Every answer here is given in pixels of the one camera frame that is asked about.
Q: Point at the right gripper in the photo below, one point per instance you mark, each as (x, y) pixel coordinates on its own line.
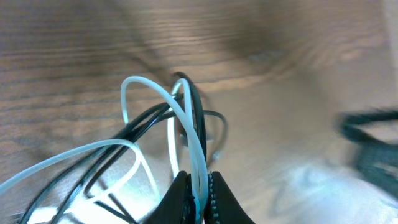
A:
(375, 159)

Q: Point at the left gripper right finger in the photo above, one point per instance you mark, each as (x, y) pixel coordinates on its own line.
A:
(222, 206)

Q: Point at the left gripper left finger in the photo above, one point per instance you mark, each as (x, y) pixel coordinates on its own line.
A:
(177, 205)

